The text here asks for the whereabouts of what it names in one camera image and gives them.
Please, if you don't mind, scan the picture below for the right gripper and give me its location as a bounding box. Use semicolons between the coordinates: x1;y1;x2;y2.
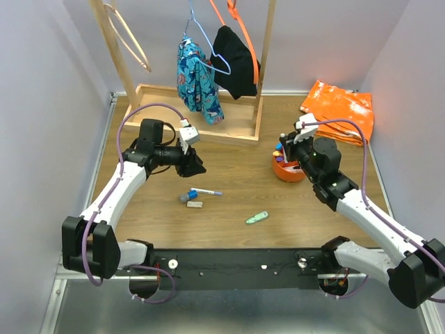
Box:
282;130;321;183

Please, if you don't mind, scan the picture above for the white pen black cap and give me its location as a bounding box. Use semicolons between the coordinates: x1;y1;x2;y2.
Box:
280;133;289;163

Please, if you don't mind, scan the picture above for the orange round divided organizer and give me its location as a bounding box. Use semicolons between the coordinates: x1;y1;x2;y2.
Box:
272;157;306;183

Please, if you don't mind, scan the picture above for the white pen lilac cap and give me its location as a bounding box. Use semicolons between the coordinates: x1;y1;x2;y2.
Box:
190;187;223;196

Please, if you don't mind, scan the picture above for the green translucent correction pen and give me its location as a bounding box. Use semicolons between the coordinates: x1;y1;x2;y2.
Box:
245;211;269;225

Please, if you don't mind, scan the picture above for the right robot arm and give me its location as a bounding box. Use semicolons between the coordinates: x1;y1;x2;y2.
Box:
280;132;444;309

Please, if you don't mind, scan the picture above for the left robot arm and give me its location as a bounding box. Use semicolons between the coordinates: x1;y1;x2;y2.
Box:
62;119;206;285

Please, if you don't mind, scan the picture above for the grey blue glue stick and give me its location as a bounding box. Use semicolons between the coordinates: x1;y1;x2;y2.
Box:
179;190;198;203

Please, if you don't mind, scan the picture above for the white eraser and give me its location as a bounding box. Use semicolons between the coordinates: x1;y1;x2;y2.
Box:
186;201;203;208

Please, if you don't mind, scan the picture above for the orange folded cloth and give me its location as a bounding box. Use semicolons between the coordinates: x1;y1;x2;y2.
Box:
300;80;374;146

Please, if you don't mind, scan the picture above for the wooden clothes rack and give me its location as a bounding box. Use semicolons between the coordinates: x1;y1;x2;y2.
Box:
90;1;275;145

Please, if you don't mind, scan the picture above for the blue shark-print garment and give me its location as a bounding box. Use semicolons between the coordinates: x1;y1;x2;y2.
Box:
177;36;225;125

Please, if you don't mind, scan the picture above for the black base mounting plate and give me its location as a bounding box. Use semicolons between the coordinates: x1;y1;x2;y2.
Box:
114;247;362;292

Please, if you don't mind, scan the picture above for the wooden clothes hanger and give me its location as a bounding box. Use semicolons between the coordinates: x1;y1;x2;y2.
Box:
104;3;152;74

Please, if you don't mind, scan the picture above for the black garment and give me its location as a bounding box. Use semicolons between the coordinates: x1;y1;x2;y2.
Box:
213;26;257;100

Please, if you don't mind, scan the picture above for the orange plastic hanger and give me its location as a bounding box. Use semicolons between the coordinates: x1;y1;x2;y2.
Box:
210;1;261;86

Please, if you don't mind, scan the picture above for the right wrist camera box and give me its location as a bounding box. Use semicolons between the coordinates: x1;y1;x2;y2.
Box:
293;113;318;143

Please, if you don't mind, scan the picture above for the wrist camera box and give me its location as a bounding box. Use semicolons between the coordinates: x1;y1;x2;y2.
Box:
179;118;200;154
293;113;318;143

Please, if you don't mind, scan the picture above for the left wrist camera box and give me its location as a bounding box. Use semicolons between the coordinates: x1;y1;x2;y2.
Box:
179;118;200;154

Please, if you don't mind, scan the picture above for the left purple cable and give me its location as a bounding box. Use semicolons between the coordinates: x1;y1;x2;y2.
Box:
81;103;191;304

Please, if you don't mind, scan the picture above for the purple cable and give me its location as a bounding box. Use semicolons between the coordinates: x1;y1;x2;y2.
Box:
81;103;191;304
302;119;445;303

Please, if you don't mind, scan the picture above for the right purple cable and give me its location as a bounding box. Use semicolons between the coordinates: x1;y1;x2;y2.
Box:
302;119;445;303

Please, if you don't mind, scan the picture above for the blue wire hanger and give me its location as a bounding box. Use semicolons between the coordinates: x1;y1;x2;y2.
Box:
184;0;232;75

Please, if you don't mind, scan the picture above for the aluminium frame rail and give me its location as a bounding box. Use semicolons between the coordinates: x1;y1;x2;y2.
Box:
41;248;444;333

